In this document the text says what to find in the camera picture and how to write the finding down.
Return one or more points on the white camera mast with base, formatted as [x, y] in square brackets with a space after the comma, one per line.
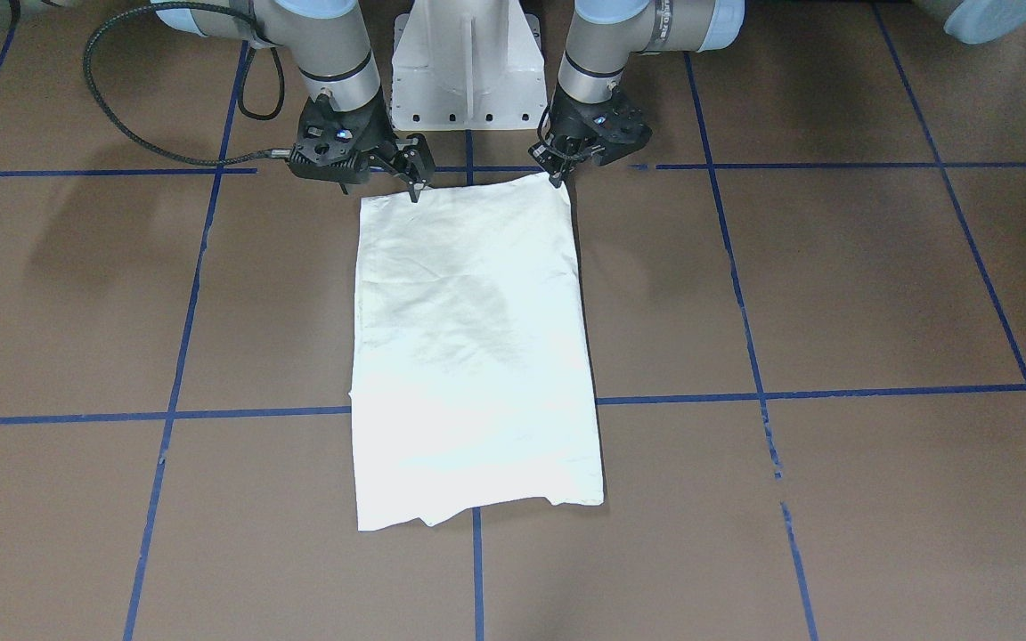
[467, 65]

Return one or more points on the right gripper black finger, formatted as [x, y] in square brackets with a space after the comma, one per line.
[413, 163]

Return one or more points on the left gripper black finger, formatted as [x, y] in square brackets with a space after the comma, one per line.
[557, 155]

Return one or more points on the cream cat print shirt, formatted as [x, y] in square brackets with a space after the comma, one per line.
[472, 383]

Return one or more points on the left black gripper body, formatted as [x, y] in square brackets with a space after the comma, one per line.
[569, 125]

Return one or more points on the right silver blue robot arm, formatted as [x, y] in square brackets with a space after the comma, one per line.
[327, 40]

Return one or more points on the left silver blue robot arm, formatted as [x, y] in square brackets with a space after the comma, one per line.
[798, 87]

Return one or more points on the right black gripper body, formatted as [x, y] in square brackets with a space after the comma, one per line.
[377, 138]

